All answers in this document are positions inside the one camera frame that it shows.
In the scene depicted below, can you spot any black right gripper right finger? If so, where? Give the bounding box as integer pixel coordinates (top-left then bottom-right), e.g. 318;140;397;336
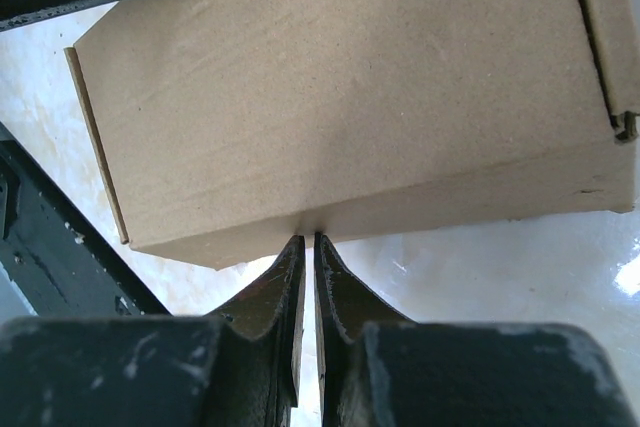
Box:
314;233;636;426

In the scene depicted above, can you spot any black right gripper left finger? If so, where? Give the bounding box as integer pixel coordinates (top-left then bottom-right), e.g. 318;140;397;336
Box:
1;236;305;426

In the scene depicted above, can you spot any brown cardboard box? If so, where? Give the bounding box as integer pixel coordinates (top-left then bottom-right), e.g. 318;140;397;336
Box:
66;0;639;269

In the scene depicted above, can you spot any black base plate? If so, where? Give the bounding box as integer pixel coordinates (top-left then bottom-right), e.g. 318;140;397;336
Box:
1;128;168;317

